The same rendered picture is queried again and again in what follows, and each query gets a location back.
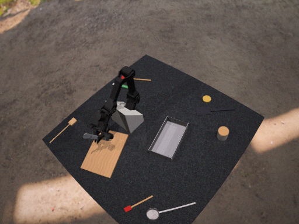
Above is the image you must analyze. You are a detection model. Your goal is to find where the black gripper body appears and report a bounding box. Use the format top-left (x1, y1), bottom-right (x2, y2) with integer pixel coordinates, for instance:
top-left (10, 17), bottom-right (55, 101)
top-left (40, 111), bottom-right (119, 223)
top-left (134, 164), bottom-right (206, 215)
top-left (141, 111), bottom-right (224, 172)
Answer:
top-left (87, 121), bottom-right (114, 139)

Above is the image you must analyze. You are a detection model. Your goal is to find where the light brown wooden board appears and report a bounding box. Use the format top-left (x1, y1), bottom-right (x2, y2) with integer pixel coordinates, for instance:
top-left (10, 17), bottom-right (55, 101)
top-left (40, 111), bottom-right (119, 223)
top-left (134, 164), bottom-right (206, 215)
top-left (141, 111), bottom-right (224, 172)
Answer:
top-left (81, 130), bottom-right (128, 179)

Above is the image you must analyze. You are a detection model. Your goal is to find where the grey cylinder with tan top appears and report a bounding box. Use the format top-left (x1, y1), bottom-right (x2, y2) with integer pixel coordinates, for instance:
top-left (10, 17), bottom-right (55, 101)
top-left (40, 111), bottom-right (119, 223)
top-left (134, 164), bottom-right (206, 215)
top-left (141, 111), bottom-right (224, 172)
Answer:
top-left (217, 126), bottom-right (229, 141)

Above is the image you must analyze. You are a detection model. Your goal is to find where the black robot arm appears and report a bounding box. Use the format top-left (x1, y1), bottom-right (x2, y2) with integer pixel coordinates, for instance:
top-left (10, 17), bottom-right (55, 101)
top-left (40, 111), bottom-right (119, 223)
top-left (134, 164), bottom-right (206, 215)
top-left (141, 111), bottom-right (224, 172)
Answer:
top-left (93, 66), bottom-right (140, 123)

